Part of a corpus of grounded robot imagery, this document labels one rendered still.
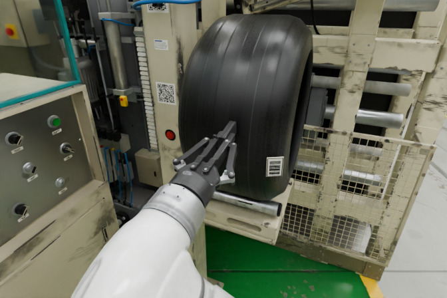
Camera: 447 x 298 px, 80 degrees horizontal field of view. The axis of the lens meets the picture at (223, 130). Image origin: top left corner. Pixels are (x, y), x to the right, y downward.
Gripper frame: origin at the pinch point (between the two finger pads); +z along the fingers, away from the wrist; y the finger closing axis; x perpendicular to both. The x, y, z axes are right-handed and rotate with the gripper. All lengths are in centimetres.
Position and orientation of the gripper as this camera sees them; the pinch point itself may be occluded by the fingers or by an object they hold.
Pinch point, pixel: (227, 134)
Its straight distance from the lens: 59.4
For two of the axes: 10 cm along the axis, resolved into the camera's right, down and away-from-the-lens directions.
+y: -9.2, -1.7, 3.4
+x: 0.5, 8.3, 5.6
